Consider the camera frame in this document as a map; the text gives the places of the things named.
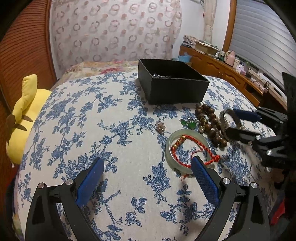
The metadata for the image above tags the cream curtain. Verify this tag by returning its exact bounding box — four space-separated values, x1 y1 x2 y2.
203 0 220 44

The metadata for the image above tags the black jewelry box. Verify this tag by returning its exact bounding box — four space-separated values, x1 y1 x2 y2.
138 58 210 105

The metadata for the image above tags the gold ring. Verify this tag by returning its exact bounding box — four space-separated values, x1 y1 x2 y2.
198 117 208 133

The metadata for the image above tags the blue floral bedspread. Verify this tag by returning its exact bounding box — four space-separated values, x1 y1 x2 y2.
13 70 281 241

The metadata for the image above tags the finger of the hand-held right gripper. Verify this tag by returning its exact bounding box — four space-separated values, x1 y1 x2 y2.
232 107 288 124
225 126 263 146

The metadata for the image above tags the orange ribbed wooden headboard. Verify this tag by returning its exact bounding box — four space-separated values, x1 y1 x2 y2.
0 0 58 121

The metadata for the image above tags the red braided cord bracelet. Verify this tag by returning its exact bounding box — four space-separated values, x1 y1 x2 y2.
171 135 221 180

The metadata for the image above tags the silver wristwatch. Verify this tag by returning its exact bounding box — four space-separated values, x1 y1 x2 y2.
219 109 245 141

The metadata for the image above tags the circle patterned pink cloth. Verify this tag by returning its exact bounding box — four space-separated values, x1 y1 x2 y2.
50 0 183 73

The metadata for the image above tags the brown wooden bead bracelet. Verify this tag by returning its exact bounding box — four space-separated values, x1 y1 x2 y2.
195 103 228 148

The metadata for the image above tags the pale jade bangle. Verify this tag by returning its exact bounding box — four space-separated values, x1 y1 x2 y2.
167 130 212 168

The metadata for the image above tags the wooden cabinet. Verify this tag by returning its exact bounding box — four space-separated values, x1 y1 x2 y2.
179 45 287 112

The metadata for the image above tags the pink kettle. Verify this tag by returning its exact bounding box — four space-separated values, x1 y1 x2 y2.
225 50 236 66

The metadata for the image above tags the yellow plush toy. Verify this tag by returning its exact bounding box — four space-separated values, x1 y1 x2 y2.
6 74 53 169

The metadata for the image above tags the blue tissue pack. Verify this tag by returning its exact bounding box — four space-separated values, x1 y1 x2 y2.
179 53 192 67

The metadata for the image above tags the stack of boxes and papers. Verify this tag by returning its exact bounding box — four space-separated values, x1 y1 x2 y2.
182 35 223 56

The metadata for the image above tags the wooden window frame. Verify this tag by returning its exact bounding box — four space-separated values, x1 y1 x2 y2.
221 0 239 53

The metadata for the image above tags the grey window blind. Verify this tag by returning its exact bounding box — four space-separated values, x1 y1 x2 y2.
229 0 296 91

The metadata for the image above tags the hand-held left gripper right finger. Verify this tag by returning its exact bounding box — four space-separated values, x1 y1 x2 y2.
191 155 271 241

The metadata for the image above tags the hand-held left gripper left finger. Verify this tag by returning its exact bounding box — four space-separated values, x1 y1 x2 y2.
25 157 105 241

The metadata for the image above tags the pink floral quilt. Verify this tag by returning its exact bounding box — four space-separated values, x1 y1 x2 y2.
60 60 139 80

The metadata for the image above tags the small brown brooch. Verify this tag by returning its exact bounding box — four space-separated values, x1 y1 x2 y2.
155 120 167 133

